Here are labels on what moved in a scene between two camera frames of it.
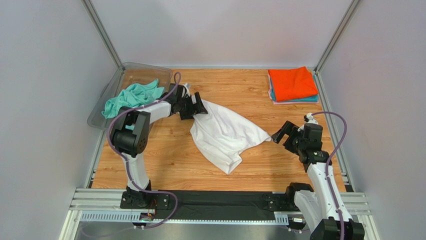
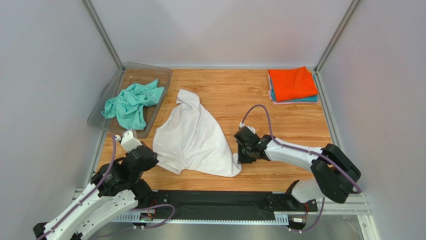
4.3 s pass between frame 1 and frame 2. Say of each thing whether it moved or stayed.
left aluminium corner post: stayed
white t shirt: moved
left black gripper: moved
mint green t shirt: stayed
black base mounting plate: stayed
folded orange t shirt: stayed
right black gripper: moved
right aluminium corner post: stayed
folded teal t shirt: stayed
